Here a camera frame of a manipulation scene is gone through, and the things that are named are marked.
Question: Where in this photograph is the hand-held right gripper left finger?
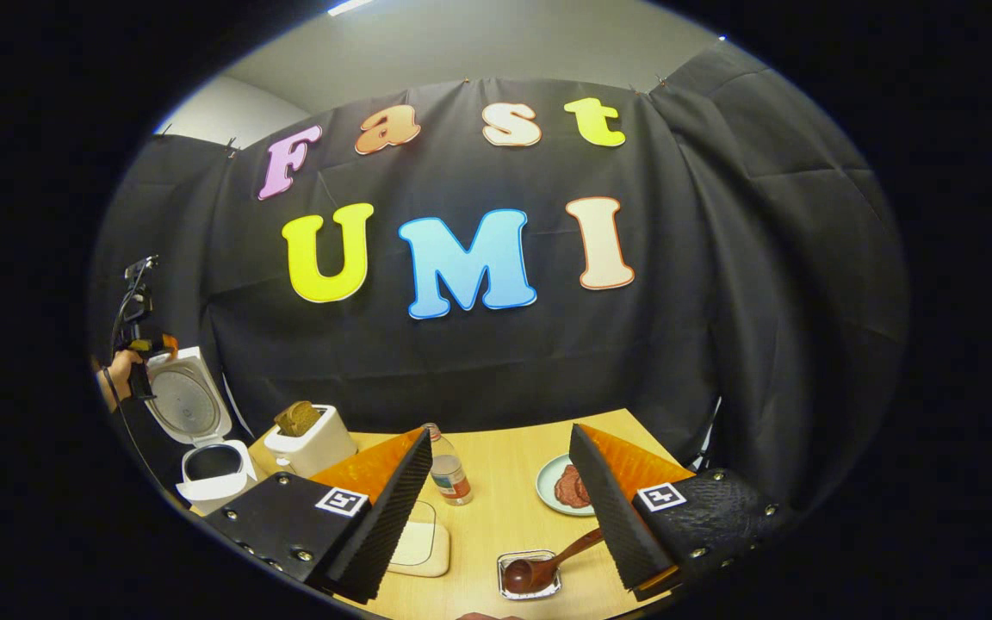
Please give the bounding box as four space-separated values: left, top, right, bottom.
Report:
201 426 433 605

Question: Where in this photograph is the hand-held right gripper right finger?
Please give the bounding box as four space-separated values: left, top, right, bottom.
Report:
569 423 794 602

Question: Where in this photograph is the clear box of rice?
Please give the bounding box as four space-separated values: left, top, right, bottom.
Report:
388 499 451 578

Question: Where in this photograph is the white rice cooker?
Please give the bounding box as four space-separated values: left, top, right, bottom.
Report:
145 346 258 515

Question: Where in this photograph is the brown wooden spoon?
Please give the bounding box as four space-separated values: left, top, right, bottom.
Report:
503 528 605 596

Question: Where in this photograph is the clear plastic water bottle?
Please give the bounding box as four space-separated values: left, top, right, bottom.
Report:
423 423 474 506

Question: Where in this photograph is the pale green plate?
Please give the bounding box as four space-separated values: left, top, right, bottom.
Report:
536 454 597 518

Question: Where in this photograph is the white toaster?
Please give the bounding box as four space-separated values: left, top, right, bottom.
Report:
264 405 358 479

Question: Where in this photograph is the brown bread slice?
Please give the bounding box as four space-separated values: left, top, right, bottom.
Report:
275 400 323 437

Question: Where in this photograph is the black backdrop cloth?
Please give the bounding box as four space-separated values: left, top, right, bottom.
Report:
90 39 908 518

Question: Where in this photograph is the white power cable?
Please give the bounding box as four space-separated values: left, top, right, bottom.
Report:
223 373 253 437

